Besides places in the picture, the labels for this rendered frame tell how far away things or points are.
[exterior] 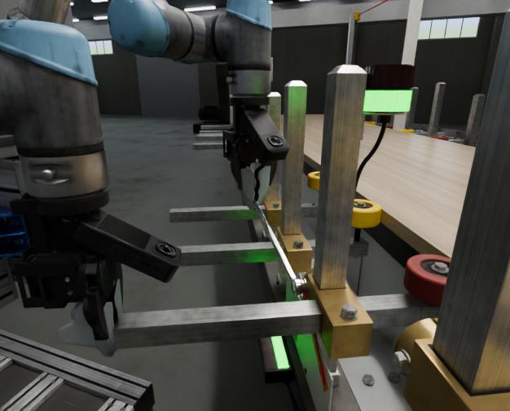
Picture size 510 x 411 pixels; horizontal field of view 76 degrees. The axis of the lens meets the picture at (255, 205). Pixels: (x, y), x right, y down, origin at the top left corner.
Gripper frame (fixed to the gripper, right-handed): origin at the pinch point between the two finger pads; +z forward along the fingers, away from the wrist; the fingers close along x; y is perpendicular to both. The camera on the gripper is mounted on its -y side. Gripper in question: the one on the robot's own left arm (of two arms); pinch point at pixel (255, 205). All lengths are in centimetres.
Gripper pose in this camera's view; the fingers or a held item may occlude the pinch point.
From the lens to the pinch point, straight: 64.1
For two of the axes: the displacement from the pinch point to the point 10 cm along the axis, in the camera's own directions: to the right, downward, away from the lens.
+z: 0.0, 9.4, 3.3
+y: -4.4, -3.0, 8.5
